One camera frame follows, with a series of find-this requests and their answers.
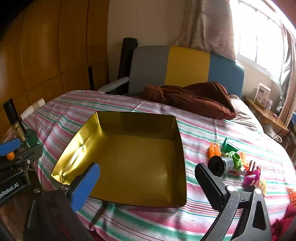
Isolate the grey yellow blue headboard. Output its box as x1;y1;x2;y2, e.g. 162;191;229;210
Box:
128;46;245;99

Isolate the green plastic spool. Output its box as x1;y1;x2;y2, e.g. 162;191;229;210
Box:
221;137;240;154

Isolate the black and silver cylinder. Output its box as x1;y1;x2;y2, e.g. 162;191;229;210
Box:
208;155;235;178

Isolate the beige patterned curtain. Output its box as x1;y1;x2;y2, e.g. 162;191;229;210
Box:
175;0;236;61

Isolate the wooden wardrobe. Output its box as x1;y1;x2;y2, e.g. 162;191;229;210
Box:
0;0;110;139

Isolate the black rolled mat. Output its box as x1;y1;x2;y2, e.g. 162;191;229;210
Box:
117;37;139;95

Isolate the dark green bottle cap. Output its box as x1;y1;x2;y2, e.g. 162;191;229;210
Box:
22;128;37;149

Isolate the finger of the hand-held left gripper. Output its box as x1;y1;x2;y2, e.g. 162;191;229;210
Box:
0;144;43;172
0;138;22;157

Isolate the striped bedsheet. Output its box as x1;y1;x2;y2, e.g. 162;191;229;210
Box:
22;90;296;241

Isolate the light green toy gear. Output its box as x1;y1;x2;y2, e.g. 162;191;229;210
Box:
228;151;244;171

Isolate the white chair armrest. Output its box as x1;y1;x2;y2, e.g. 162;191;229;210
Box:
97;76;130;94

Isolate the orange cube block toy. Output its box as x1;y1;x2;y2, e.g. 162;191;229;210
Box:
207;142;223;158

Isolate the gold-lined square tin box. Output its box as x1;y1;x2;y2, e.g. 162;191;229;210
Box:
50;111;187;208

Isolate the white bed rail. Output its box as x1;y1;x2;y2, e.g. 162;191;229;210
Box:
20;98;45;121

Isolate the amber glass bottle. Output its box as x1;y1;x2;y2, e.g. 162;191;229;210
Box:
13;121;28;142

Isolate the grey side curtain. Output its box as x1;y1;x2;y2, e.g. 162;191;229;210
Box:
279;23;296;126

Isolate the beige oval toy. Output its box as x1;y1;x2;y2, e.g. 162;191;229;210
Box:
259;177;267;195

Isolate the purple plastic toy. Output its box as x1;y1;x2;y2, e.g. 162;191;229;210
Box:
242;167;261;187

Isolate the black tube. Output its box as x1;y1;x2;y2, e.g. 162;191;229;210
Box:
3;98;22;135

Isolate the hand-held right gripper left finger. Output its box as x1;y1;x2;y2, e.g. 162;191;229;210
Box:
23;162;101;241

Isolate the brown quilt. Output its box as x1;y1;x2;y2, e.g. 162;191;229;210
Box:
141;82;236;120

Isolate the wooden side desk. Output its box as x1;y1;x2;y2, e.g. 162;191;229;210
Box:
244;96;289;133

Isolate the dark red cloth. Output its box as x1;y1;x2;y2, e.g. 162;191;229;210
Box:
270;210;296;241

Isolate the beige bed sheet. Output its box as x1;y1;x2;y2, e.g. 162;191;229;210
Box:
229;94;264;130

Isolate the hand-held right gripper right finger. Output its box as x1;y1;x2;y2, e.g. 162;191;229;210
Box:
195;163;272;241

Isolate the window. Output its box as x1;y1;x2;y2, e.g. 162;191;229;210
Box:
230;0;289;77

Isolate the white carton box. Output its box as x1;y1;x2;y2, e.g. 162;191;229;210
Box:
254;83;271;107

